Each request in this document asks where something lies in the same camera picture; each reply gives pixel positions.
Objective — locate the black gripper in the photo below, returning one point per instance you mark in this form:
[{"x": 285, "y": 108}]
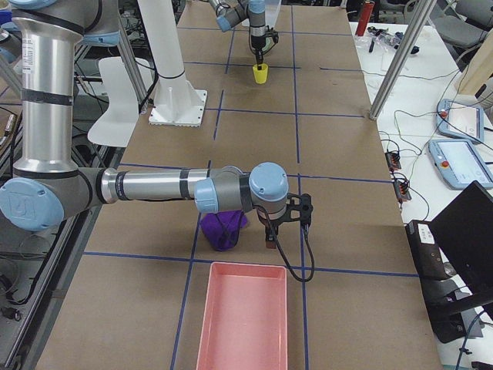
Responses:
[
  {"x": 270, "y": 222},
  {"x": 256, "y": 41}
]

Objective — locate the yellow plastic cup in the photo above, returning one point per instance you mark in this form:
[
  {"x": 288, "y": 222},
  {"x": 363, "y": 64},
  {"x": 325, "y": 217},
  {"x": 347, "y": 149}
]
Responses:
[{"x": 260, "y": 73}]

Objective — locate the purple cloth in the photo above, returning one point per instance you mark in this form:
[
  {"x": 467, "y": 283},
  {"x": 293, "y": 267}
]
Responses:
[{"x": 222, "y": 230}]

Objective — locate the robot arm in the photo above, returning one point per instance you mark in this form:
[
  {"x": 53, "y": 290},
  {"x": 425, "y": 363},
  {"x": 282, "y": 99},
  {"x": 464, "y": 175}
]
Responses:
[
  {"x": 48, "y": 187},
  {"x": 229, "y": 16}
]

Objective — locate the clear plastic bin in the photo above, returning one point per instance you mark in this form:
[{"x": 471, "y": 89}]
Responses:
[{"x": 272, "y": 10}]

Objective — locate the pink plastic tray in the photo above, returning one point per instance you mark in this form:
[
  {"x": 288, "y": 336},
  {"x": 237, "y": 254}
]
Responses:
[{"x": 245, "y": 318}]

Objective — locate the red cylinder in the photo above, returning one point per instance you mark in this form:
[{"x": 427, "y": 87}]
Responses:
[{"x": 365, "y": 15}]

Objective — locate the white chair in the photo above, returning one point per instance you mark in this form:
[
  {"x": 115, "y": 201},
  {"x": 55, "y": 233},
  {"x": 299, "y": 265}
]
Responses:
[{"x": 116, "y": 125}]

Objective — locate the black laptop on stand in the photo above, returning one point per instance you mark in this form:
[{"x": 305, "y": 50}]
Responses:
[{"x": 453, "y": 257}]

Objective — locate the teach pendant far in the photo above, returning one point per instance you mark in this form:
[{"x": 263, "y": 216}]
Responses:
[{"x": 461, "y": 120}]

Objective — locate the teach pendant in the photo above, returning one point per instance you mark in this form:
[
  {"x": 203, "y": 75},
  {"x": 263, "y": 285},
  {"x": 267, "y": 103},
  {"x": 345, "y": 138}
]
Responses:
[
  {"x": 459, "y": 163},
  {"x": 461, "y": 120}
]

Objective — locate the teach pendant near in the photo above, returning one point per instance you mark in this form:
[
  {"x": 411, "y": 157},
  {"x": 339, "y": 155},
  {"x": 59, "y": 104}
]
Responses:
[{"x": 459, "y": 163}]

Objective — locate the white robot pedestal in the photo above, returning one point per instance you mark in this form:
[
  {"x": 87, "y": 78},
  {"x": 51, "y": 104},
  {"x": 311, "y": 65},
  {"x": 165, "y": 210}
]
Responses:
[{"x": 175, "y": 102}]

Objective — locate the grey aluminium post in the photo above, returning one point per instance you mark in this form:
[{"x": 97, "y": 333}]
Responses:
[{"x": 413, "y": 30}]

